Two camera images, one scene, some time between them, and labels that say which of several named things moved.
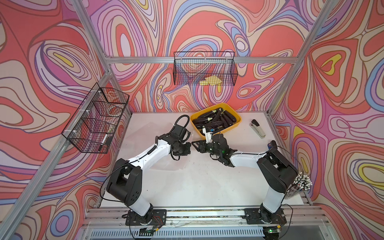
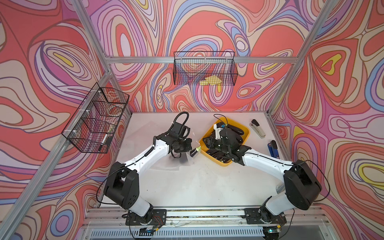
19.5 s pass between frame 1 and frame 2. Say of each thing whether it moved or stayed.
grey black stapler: stayed
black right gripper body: moved
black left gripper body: stayed
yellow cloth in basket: stayed
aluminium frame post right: stayed
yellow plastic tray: moved
